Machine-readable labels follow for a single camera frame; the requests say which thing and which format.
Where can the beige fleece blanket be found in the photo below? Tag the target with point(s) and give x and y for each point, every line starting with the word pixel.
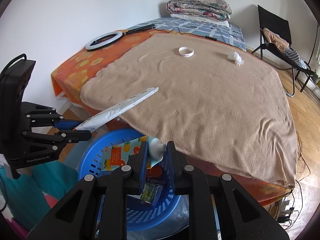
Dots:
pixel 235 117

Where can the clothes on chair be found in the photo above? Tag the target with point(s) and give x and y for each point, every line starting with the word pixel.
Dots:
pixel 283 47

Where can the colourful tube packet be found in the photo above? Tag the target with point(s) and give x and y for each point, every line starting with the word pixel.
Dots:
pixel 118 155

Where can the blue laundry basket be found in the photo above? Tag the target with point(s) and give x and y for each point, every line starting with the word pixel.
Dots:
pixel 166 209

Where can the blue checked bedsheet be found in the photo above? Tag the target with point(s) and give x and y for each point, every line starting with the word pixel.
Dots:
pixel 229 34

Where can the black folding chair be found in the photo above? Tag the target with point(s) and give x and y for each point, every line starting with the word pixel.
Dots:
pixel 281 27

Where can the orange floral bedsheet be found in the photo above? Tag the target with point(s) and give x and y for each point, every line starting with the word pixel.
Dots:
pixel 69 78

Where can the white wristband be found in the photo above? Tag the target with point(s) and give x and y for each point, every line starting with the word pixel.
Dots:
pixel 185 52

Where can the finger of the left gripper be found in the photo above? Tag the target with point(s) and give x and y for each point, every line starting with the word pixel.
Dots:
pixel 74 136
pixel 67 124

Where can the folded floral quilt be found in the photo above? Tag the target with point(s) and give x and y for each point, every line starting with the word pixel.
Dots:
pixel 218 10

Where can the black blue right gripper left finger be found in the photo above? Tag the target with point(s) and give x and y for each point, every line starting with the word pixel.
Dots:
pixel 96 207

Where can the small white tissue ball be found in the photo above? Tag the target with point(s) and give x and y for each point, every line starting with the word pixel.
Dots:
pixel 236 58

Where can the long white plastic wrapper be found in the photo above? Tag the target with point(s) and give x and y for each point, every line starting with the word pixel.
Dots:
pixel 98 120

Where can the green white milk carton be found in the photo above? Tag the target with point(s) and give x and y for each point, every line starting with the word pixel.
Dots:
pixel 151 194

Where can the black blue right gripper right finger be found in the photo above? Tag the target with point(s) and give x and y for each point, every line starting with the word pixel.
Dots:
pixel 219 207

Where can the orange plastic cap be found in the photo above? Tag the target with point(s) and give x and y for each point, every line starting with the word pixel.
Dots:
pixel 154 172

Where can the white ring light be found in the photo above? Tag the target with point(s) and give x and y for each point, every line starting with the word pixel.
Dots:
pixel 108 39

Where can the power strip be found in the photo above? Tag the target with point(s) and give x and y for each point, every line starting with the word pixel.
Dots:
pixel 284 210

